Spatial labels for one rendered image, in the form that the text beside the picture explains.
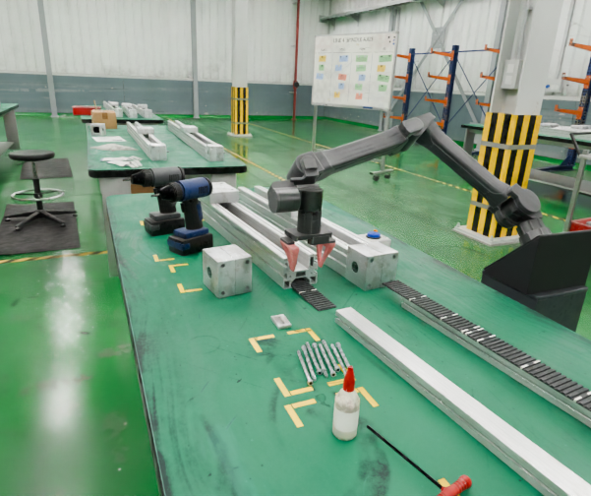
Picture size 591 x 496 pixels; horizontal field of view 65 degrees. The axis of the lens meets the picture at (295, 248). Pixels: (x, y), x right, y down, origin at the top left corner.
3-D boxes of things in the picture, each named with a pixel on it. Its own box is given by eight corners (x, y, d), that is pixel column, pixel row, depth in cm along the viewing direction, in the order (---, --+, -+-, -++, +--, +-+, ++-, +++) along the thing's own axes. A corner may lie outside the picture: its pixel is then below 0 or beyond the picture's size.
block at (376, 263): (401, 283, 126) (405, 250, 123) (364, 290, 120) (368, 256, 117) (381, 271, 133) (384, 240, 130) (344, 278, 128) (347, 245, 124)
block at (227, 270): (260, 289, 118) (261, 254, 115) (218, 298, 112) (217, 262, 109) (243, 276, 126) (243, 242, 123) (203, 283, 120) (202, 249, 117)
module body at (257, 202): (374, 273, 132) (377, 244, 129) (344, 278, 128) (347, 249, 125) (260, 205, 198) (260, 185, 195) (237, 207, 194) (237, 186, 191)
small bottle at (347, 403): (338, 444, 69) (344, 376, 65) (327, 426, 72) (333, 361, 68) (361, 438, 70) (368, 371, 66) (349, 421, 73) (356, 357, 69)
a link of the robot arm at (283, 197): (313, 154, 110) (300, 174, 117) (267, 155, 105) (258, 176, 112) (328, 198, 106) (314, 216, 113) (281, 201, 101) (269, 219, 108)
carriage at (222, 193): (239, 209, 169) (239, 190, 167) (209, 212, 164) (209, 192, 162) (223, 199, 182) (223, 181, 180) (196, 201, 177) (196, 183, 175)
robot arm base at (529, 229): (568, 238, 127) (536, 256, 138) (556, 213, 130) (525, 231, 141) (545, 241, 124) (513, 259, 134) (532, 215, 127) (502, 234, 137)
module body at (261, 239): (317, 282, 124) (318, 253, 121) (282, 289, 119) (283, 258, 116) (216, 209, 190) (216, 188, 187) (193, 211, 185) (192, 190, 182)
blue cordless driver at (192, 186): (216, 247, 146) (215, 178, 139) (163, 263, 132) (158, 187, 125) (201, 241, 151) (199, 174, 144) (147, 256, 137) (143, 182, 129)
